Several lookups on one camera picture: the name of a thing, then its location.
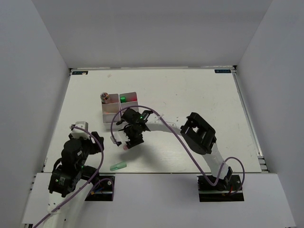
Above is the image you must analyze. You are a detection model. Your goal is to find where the green correction tape case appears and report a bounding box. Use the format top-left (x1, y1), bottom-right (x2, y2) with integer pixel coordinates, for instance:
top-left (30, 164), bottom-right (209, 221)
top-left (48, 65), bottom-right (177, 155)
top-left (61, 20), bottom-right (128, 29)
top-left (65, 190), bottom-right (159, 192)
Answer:
top-left (110, 161), bottom-right (127, 171)

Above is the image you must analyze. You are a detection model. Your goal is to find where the pink black highlighter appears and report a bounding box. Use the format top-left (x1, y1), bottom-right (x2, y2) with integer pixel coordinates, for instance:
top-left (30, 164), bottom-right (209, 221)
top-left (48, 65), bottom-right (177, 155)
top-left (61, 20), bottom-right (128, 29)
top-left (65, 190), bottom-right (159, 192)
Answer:
top-left (129, 95), bottom-right (137, 102)

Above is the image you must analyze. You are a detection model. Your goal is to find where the green black highlighter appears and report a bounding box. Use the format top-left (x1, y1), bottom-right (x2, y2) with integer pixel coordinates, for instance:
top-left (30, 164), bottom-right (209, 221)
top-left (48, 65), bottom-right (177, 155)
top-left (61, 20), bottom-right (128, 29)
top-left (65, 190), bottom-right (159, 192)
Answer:
top-left (120, 96), bottom-right (126, 103)

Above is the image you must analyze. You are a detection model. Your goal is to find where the pink crayon tube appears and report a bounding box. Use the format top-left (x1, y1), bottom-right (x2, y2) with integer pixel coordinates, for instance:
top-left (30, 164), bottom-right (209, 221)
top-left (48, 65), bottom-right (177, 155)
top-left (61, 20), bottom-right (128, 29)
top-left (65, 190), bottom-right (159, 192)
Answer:
top-left (100, 92), bottom-right (110, 104)

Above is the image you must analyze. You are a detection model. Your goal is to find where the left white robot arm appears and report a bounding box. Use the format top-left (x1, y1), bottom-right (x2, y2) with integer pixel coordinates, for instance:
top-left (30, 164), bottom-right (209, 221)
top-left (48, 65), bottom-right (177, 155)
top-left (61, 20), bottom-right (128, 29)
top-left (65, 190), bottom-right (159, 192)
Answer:
top-left (43, 129), bottom-right (104, 228)

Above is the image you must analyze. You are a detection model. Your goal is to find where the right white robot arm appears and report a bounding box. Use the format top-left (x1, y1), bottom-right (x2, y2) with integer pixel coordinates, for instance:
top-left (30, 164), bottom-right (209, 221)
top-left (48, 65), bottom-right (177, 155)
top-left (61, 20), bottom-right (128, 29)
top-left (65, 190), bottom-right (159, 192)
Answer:
top-left (111, 106), bottom-right (232, 190)

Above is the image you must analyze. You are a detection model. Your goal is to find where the right white organizer tray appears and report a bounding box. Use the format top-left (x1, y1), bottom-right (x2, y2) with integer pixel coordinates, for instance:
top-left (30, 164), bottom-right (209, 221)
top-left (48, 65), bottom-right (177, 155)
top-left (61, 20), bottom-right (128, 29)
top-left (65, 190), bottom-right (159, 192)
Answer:
top-left (119, 92), bottom-right (139, 111)

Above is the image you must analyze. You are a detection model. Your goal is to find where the white organizer tray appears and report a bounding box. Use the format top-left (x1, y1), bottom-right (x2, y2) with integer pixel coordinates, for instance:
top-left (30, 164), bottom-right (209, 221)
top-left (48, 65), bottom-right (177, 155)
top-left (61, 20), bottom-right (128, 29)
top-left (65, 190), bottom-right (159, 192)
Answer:
top-left (102, 94), bottom-right (120, 130)
top-left (119, 92), bottom-right (139, 111)

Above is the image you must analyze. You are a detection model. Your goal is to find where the left white organizer tray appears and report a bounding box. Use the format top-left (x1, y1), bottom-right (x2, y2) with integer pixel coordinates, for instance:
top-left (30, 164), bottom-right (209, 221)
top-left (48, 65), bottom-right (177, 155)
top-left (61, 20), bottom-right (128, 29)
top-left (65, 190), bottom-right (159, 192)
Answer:
top-left (102, 94), bottom-right (120, 130)

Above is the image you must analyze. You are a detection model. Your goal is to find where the left blue corner label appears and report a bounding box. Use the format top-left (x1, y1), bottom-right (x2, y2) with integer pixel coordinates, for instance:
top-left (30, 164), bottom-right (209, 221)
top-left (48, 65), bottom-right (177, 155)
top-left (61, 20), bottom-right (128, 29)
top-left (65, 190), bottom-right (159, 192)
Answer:
top-left (72, 71), bottom-right (88, 75)

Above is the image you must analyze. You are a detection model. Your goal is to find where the blue corner label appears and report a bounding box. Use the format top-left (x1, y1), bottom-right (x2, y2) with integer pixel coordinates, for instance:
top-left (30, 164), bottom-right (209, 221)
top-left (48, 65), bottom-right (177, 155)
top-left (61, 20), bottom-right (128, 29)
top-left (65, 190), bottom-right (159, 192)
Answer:
top-left (214, 69), bottom-right (231, 74)
top-left (72, 71), bottom-right (88, 75)

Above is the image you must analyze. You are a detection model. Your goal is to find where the right blue corner label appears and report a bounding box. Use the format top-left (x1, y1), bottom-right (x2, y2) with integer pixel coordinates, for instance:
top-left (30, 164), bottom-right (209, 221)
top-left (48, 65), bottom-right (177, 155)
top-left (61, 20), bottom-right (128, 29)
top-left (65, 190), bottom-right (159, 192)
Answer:
top-left (214, 69), bottom-right (231, 74)

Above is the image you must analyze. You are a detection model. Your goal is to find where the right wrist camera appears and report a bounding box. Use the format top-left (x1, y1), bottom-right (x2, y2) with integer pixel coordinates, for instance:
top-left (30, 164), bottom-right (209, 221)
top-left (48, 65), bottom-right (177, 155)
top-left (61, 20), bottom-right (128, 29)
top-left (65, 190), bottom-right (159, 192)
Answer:
top-left (110, 131), bottom-right (130, 146)

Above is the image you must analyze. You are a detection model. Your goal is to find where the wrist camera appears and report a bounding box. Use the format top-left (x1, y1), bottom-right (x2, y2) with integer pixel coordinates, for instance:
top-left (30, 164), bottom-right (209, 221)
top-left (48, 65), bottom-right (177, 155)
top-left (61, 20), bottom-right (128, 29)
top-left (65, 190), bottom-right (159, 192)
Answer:
top-left (69, 121), bottom-right (90, 140)
top-left (110, 131), bottom-right (130, 146)

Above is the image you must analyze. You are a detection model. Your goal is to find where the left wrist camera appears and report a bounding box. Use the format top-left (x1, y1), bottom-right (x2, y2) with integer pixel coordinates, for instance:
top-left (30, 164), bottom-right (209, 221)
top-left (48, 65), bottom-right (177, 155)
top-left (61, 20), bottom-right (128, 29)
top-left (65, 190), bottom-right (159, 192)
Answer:
top-left (69, 121), bottom-right (90, 140)

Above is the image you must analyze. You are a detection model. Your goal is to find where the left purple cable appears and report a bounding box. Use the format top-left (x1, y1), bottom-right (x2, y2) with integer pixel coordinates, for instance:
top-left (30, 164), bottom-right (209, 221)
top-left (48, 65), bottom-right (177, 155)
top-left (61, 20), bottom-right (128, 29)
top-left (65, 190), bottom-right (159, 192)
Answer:
top-left (32, 125), bottom-right (114, 228)

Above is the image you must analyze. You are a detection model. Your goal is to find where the purple cable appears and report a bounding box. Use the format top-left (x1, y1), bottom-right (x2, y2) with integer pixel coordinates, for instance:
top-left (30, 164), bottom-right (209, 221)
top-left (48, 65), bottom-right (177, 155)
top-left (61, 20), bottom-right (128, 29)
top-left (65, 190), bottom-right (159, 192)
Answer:
top-left (110, 105), bottom-right (246, 197)
top-left (32, 125), bottom-right (114, 228)

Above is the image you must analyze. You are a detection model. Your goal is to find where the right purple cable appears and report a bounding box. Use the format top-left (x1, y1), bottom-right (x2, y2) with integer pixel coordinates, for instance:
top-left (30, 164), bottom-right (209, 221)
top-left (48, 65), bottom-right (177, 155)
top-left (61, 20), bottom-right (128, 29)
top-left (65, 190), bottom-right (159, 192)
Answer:
top-left (110, 105), bottom-right (246, 197)

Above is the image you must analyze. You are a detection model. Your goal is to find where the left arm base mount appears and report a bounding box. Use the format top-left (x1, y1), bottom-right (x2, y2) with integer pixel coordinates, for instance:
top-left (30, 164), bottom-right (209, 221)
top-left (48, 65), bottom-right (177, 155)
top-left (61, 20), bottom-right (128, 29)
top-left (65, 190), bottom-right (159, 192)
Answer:
top-left (85, 174), bottom-right (115, 202)

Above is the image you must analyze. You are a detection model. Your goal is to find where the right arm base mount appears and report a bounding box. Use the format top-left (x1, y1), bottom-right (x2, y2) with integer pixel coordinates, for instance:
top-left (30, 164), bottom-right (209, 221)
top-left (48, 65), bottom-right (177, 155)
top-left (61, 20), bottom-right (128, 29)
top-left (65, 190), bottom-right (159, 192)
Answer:
top-left (197, 175), bottom-right (244, 202)

